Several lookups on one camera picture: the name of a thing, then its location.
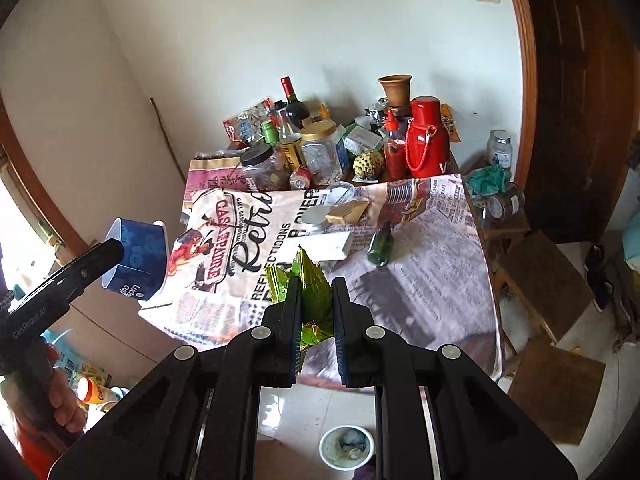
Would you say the red thermos flask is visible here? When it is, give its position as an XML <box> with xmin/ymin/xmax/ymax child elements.
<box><xmin>404</xmin><ymin>95</ymin><xmax>452</xmax><ymax>179</ymax></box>

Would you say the printed newspaper tablecloth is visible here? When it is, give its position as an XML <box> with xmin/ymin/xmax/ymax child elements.
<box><xmin>139</xmin><ymin>152</ymin><xmax>503</xmax><ymax>386</ymax></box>

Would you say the orange plastic bottle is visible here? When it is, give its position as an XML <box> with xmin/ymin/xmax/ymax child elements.
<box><xmin>76</xmin><ymin>376</ymin><xmax>118</xmax><ymax>406</ymax></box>

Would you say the wooden door frame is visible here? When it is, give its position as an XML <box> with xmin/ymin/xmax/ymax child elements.
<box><xmin>500</xmin><ymin>0</ymin><xmax>538</xmax><ymax>186</ymax></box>

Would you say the blue paper cup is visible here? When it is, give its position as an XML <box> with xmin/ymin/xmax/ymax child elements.
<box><xmin>100</xmin><ymin>217</ymin><xmax>169</xmax><ymax>303</ymax></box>

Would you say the green cloth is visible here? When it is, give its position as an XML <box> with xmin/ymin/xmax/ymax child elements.
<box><xmin>467</xmin><ymin>164</ymin><xmax>511</xmax><ymax>196</ymax></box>

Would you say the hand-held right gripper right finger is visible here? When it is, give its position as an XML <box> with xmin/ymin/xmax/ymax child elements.
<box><xmin>331</xmin><ymin>277</ymin><xmax>578</xmax><ymax>480</ymax></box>

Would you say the red sauce bottle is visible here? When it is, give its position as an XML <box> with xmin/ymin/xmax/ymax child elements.
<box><xmin>382</xmin><ymin>108</ymin><xmax>407</xmax><ymax>181</ymax></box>

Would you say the wooden side table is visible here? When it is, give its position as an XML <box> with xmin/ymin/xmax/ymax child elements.
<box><xmin>462</xmin><ymin>160</ymin><xmax>532</xmax><ymax>261</ymax></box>

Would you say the black lid plastic jar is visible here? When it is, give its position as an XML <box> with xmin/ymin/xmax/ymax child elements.
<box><xmin>240</xmin><ymin>145</ymin><xmax>291</xmax><ymax>192</ymax></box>

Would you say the person's left forearm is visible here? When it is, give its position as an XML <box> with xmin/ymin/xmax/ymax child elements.
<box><xmin>0</xmin><ymin>407</ymin><xmax>68</xmax><ymax>480</ymax></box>

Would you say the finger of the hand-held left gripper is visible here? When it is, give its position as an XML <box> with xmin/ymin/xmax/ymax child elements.
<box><xmin>20</xmin><ymin>240</ymin><xmax>125</xmax><ymax>307</ymax></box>

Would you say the green glass bottle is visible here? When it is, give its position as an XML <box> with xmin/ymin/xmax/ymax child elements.
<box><xmin>367</xmin><ymin>225</ymin><xmax>396</xmax><ymax>266</ymax></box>

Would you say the upright glass jar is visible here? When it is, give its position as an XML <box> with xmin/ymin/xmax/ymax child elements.
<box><xmin>487</xmin><ymin>130</ymin><xmax>513</xmax><ymax>168</ymax></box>

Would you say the printed paper sack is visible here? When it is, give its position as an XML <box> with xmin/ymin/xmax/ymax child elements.
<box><xmin>182</xmin><ymin>152</ymin><xmax>246</xmax><ymax>211</ymax></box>

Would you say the white flat box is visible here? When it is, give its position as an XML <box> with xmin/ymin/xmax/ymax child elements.
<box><xmin>298</xmin><ymin>232</ymin><xmax>352</xmax><ymax>261</ymax></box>

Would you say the yellow label liquor bottle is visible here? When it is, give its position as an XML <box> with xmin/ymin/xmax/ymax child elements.
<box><xmin>274</xmin><ymin>101</ymin><xmax>306</xmax><ymax>171</ymax></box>

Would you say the gold lid plastic jar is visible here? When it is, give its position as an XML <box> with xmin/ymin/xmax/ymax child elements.
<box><xmin>300</xmin><ymin>121</ymin><xmax>345</xmax><ymax>188</ymax></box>

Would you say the clay vase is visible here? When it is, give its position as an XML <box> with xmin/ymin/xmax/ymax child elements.
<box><xmin>377</xmin><ymin>74</ymin><xmax>414</xmax><ymax>111</ymax></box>

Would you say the dark wine bottle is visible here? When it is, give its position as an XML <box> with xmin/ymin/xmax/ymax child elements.
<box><xmin>280</xmin><ymin>76</ymin><xmax>312</xmax><ymax>131</ymax></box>

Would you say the dark wooden door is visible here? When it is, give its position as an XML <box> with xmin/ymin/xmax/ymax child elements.
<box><xmin>515</xmin><ymin>0</ymin><xmax>640</xmax><ymax>246</ymax></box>

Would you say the white trash bin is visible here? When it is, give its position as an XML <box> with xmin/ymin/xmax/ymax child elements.
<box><xmin>319</xmin><ymin>425</ymin><xmax>376</xmax><ymax>471</ymax></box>

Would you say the person's left hand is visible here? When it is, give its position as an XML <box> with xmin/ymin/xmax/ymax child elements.
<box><xmin>46</xmin><ymin>344</ymin><xmax>87</xmax><ymax>432</ymax></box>

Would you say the red snack bag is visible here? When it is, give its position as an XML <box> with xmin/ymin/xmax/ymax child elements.
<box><xmin>222</xmin><ymin>102</ymin><xmax>273</xmax><ymax>143</ymax></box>

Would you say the white and green box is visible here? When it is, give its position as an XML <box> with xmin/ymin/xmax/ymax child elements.
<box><xmin>345</xmin><ymin>125</ymin><xmax>383</xmax><ymax>156</ymax></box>

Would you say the round metal tin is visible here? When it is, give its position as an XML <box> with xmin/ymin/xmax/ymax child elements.
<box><xmin>301</xmin><ymin>205</ymin><xmax>336</xmax><ymax>235</ymax></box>

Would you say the green foil wrapper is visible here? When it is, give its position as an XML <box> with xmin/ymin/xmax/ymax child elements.
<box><xmin>265</xmin><ymin>246</ymin><xmax>336</xmax><ymax>356</ymax></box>

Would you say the dark shoe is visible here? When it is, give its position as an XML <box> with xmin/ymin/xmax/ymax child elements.
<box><xmin>585</xmin><ymin>245</ymin><xmax>612</xmax><ymax>311</ymax></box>

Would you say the custard apple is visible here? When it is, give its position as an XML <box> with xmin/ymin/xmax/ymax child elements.
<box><xmin>352</xmin><ymin>149</ymin><xmax>386</xmax><ymax>181</ymax></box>

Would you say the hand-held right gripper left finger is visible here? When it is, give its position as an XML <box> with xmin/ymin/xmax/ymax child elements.
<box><xmin>50</xmin><ymin>278</ymin><xmax>304</xmax><ymax>480</ymax></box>

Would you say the wooden window frame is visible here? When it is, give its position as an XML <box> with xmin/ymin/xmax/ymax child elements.
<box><xmin>0</xmin><ymin>90</ymin><xmax>93</xmax><ymax>261</ymax></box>

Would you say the glass jar lying down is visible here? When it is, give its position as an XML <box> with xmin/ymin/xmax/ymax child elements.
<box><xmin>482</xmin><ymin>185</ymin><xmax>526</xmax><ymax>221</ymax></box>

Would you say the wooden stool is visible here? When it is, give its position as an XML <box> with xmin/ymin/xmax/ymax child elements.
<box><xmin>500</xmin><ymin>230</ymin><xmax>596</xmax><ymax>341</ymax></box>
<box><xmin>507</xmin><ymin>335</ymin><xmax>606</xmax><ymax>446</ymax></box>

